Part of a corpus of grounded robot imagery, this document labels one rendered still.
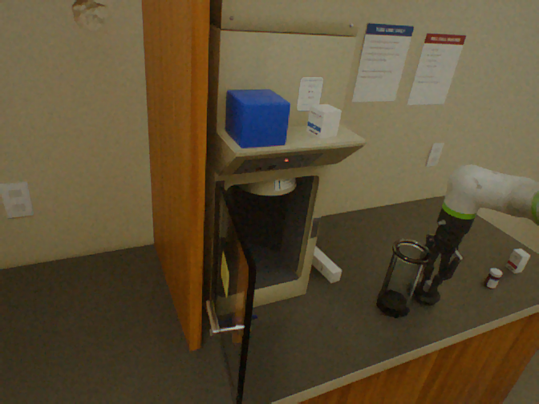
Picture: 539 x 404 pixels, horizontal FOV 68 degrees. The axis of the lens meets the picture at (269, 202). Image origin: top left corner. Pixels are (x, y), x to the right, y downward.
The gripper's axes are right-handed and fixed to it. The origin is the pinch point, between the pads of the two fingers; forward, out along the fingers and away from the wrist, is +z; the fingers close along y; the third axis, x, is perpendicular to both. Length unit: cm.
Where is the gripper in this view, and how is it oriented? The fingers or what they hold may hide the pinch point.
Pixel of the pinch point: (431, 280)
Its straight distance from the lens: 140.2
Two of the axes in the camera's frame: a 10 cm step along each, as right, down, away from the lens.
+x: 9.1, -1.3, 4.0
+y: 4.1, 4.9, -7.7
